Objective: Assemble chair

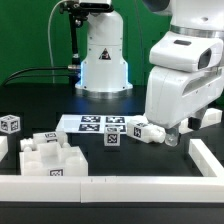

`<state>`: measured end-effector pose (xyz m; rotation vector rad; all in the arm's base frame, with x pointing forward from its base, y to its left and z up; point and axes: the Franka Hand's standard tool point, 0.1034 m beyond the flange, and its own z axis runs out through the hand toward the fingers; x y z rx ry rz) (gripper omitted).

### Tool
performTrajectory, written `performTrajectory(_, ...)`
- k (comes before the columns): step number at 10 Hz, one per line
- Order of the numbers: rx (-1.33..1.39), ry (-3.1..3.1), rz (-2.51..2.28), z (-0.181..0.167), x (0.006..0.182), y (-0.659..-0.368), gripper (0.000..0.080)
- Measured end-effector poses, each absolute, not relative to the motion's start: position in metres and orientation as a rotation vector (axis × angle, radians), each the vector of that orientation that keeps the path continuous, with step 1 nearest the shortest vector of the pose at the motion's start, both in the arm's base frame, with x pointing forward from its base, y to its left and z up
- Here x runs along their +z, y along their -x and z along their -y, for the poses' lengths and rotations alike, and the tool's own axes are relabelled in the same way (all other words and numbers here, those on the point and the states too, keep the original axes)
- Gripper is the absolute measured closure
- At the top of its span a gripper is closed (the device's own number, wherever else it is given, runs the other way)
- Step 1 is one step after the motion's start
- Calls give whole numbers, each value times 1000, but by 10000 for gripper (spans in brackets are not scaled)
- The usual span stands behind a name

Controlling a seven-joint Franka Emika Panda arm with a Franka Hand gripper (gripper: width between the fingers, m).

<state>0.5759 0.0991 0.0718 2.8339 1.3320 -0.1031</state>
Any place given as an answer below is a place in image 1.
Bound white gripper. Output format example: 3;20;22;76
145;31;224;146

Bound white chair seat block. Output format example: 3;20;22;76
19;142;88;176

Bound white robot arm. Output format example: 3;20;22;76
76;0;224;146

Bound white chair back piece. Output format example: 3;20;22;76
179;119;192;134

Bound small white tag cube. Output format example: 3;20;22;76
104;126;120;146

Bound white tag sheet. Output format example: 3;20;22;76
56;115;147;134

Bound white tag cube far left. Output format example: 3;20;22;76
0;115;21;134

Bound white block left edge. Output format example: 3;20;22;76
0;136;8;162

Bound white right fence rail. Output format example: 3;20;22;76
188;139;224;178

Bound white fence rail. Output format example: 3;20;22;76
0;175;224;203
188;139;224;178

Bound black cables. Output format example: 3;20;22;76
0;65;82;87

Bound white front fence rail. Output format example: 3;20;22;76
0;175;224;203

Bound grey cable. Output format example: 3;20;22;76
47;0;69;84

